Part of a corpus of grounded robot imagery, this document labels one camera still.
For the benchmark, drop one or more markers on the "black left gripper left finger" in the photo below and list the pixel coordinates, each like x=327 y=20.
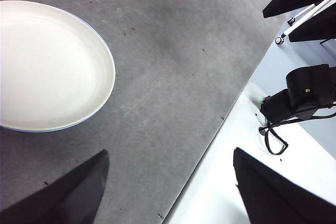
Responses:
x=60 y=200

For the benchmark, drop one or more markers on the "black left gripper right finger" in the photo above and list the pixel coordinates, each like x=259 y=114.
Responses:
x=283 y=200

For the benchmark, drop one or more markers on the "blue round plate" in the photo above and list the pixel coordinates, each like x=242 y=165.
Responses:
x=31 y=131

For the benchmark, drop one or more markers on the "white round plate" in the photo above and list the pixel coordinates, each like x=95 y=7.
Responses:
x=52 y=64

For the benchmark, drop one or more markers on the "thin white stand leg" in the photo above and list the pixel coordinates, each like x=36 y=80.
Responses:
x=302 y=13

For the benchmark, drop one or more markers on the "round metal stand foot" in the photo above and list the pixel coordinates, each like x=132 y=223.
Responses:
x=279 y=40

